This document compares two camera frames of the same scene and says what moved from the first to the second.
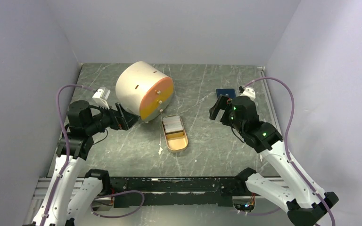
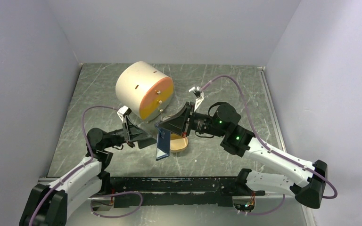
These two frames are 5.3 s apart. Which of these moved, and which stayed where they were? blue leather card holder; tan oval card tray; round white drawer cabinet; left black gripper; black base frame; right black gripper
Moved: left black gripper; right black gripper; blue leather card holder
Stayed: tan oval card tray; black base frame; round white drawer cabinet
